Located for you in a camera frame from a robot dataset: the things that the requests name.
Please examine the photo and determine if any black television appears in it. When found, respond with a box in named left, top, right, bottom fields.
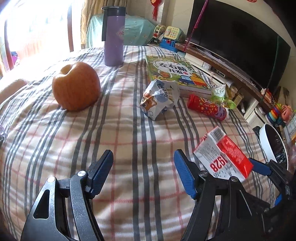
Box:
left=187, top=1, right=290, bottom=92

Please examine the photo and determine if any rainbow stacking ring toy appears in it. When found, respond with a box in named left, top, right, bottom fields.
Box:
left=265, top=103, right=284, bottom=126

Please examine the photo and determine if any white trash bin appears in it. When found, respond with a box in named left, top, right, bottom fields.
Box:
left=259, top=123, right=288, bottom=170

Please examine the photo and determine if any purple thermos bottle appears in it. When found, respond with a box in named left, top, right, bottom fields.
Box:
left=102, top=6, right=126, bottom=67

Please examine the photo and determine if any children's picture book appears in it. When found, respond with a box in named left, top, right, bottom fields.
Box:
left=146, top=55, right=212, bottom=98

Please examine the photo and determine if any white TV cabinet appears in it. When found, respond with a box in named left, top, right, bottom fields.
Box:
left=175, top=43, right=272, bottom=127

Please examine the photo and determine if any white yogurt cup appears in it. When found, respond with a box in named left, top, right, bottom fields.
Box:
left=140, top=79, right=180, bottom=121

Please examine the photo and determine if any red hanging knot ornament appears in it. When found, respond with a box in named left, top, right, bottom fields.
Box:
left=150, top=0, right=163, bottom=21

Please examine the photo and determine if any teal covered furniture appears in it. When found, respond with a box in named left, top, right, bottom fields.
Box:
left=86, top=14, right=155, bottom=48

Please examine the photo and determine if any toy cash register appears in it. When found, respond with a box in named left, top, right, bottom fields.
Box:
left=149, top=25, right=185, bottom=52

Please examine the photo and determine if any apple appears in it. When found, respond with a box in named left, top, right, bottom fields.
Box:
left=52, top=62, right=100, bottom=111

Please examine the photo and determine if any plaid blanket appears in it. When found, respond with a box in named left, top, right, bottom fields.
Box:
left=1, top=46, right=266, bottom=240

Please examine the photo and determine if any green crumpled snack bag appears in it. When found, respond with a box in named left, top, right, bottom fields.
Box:
left=210, top=84, right=237, bottom=109

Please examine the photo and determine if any red white 1928 carton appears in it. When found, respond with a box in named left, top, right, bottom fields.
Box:
left=194, top=126, right=253, bottom=182

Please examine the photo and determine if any red candy tube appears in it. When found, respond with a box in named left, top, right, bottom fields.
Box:
left=187, top=94, right=229, bottom=121

